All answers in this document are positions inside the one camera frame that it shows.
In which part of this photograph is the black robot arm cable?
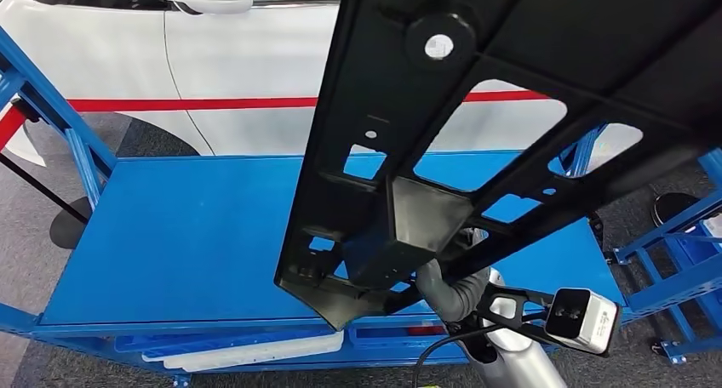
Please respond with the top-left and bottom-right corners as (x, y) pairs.
(411, 323), (509, 388)

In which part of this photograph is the white plastic bin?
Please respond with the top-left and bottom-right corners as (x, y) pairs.
(140, 331), (345, 368)
(163, 348), (340, 374)

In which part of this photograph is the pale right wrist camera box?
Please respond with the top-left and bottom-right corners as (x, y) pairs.
(544, 288), (621, 356)

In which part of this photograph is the black round stand base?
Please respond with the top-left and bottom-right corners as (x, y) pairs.
(651, 192), (703, 229)

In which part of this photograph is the black plastic plate bracket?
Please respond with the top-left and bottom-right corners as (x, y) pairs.
(274, 0), (722, 333)

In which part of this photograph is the white car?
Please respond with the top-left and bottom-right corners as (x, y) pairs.
(0, 0), (645, 175)

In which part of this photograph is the grey belt stanchion post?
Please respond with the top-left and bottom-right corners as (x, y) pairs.
(9, 96), (41, 124)

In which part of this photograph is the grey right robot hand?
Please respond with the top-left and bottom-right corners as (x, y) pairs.
(415, 260), (457, 321)

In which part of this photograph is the black belt stanchion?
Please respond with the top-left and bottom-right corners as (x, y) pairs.
(0, 151), (95, 250)

